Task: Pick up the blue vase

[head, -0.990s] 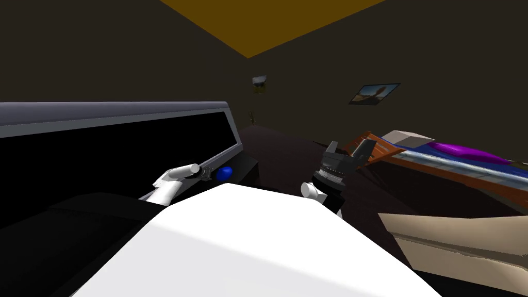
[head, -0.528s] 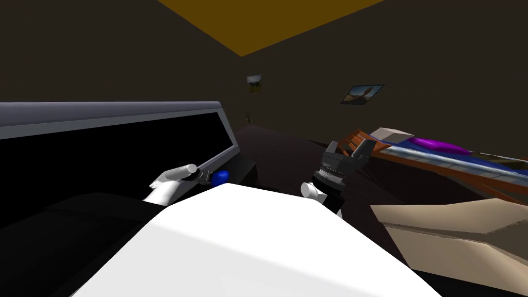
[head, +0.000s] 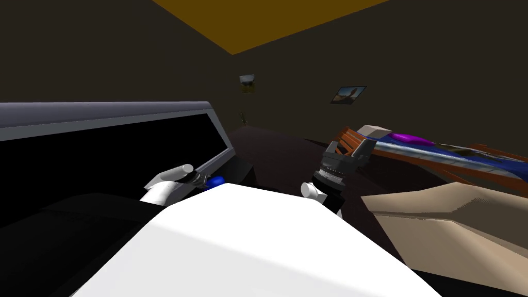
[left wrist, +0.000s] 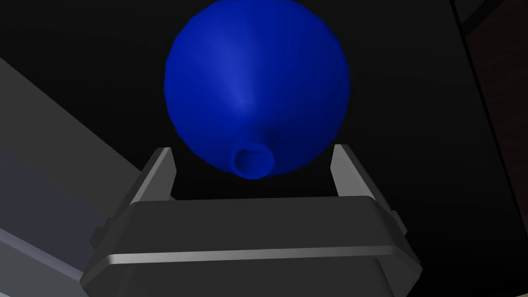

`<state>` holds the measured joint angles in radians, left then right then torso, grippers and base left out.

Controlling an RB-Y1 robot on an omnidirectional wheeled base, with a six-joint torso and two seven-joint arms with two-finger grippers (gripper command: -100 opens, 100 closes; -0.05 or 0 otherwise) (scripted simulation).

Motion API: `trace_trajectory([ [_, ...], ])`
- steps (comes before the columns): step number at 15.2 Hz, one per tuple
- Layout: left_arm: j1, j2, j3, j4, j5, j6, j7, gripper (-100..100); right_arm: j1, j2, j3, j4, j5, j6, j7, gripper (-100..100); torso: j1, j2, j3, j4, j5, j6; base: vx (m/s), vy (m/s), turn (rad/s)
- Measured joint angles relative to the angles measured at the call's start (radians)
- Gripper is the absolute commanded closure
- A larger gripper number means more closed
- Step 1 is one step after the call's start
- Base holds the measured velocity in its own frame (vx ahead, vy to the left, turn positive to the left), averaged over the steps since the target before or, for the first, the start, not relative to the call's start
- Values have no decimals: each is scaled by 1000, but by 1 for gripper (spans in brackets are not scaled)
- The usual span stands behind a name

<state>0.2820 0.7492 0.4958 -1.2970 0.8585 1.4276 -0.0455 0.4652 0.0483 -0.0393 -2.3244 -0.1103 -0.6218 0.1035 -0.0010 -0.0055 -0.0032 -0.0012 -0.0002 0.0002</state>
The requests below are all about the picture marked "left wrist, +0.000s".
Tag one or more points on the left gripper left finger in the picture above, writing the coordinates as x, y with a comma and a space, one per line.
157, 178

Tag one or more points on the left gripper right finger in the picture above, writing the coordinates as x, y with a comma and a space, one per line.
345, 175

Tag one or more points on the blue ball door knob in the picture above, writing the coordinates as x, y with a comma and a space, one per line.
255, 82

